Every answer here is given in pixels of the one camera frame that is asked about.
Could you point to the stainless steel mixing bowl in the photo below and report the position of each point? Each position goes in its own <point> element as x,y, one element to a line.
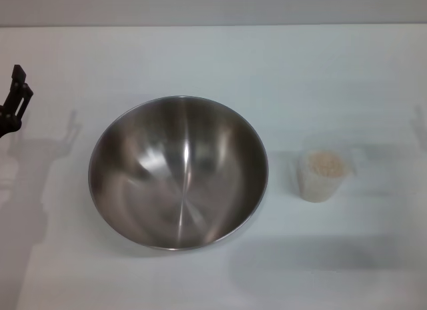
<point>180,176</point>

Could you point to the translucent plastic cup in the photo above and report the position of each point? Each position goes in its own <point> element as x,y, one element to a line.
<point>315,191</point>

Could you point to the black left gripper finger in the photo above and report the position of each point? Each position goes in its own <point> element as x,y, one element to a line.
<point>18,74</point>
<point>26,96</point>

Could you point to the uncooked rice grains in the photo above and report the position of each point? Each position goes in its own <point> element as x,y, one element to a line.
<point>326,164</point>

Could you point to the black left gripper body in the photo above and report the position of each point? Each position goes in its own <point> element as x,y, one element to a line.
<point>7,123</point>

